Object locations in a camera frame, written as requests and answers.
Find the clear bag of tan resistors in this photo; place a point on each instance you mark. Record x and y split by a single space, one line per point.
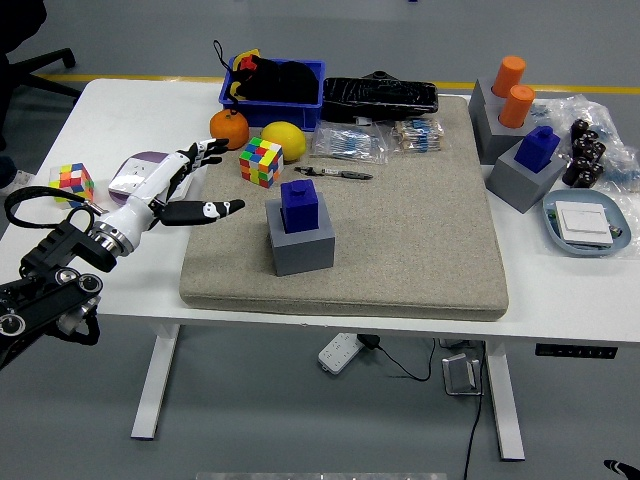
417 136

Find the silver metal bracket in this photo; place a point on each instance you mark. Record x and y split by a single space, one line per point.
457 375

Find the white wall switch panel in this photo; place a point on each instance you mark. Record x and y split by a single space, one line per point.
585 222

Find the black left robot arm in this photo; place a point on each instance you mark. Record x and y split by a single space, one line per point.
50 250

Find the white wall socket panel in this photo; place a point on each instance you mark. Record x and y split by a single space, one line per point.
127 177

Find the pastel colourful puzzle cube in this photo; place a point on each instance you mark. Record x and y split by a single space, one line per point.
70 181

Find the blue seal with knob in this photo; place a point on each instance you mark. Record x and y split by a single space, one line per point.
536 150
300 210

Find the black knob bracket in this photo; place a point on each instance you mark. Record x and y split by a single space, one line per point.
380 75

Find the black office chair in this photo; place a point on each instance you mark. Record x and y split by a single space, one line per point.
20 25

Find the orange cylinder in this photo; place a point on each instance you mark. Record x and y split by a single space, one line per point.
509 75
517 106

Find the orange fruit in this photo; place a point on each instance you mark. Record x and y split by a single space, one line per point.
229 130

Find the black pen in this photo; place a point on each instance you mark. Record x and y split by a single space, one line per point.
332 172

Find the yellow lemon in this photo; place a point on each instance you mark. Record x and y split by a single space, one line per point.
284 141

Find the clear bag of blue resistors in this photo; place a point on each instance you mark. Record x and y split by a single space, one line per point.
347 142

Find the pale blue plate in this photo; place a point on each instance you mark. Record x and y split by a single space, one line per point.
585 250

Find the crumpled clear plastic bag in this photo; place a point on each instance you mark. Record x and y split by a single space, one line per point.
617 130

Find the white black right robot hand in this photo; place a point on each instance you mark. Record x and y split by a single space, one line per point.
622 470

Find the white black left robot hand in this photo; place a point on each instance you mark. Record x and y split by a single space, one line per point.
142 202

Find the black plastic-wrapped keyboard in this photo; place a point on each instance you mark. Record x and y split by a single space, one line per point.
380 97

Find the black capacitor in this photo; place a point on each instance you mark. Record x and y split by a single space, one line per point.
595 172
590 139
574 176
580 165
580 129
597 151

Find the white table leg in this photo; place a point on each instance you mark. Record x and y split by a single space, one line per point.
505 400
155 385

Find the bright colourful puzzle cube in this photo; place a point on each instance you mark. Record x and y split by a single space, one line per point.
260 162

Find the black table control panel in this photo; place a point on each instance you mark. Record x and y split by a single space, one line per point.
575 351

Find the white power strip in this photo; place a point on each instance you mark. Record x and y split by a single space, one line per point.
340 352

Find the grey double cylinder holder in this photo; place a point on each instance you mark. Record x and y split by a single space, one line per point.
492 135

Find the grey square seal holder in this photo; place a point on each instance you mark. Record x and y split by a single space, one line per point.
525 190
305 255

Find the grey-brown felt mat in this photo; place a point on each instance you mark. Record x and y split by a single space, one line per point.
400 240

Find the blue plastic bin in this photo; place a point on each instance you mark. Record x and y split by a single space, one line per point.
280 117

